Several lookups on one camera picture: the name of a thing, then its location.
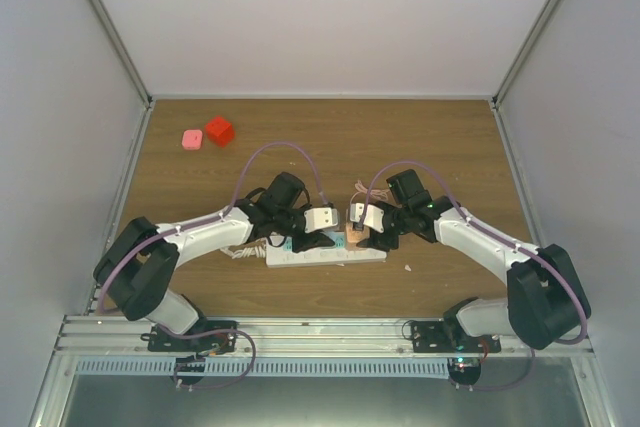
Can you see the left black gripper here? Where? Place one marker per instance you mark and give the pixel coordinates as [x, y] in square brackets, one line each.
[316, 239]

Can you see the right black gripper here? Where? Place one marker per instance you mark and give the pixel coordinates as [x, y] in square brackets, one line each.
[380, 243]

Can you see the tan wooden plug adapter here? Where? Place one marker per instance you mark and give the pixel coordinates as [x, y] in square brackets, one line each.
[354, 235]

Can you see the white power strip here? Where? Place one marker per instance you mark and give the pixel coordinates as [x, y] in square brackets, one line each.
[280, 256]

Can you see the red cube plug adapter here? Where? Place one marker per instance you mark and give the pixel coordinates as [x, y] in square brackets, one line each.
[220, 131]

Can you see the pink plug adapter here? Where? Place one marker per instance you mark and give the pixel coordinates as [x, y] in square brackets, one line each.
[192, 139]

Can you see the blue plug adapter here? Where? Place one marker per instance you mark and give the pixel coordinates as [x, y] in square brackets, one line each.
[338, 238]

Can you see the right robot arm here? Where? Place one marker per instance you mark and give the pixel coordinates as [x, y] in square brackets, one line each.
[545, 302]

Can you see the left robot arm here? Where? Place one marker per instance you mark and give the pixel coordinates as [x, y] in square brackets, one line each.
[137, 269]

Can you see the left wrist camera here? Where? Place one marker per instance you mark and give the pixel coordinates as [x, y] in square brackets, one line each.
[320, 219]

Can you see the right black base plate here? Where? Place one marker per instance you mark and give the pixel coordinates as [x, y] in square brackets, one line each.
[448, 337]

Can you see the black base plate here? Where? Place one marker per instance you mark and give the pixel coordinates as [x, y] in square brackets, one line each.
[205, 338]
[448, 337]

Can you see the slotted cable duct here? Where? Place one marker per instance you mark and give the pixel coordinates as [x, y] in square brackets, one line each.
[268, 367]

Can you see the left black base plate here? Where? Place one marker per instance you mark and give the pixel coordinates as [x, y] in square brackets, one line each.
[205, 338]

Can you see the aluminium front rail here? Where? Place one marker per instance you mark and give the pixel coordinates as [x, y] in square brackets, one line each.
[276, 337]

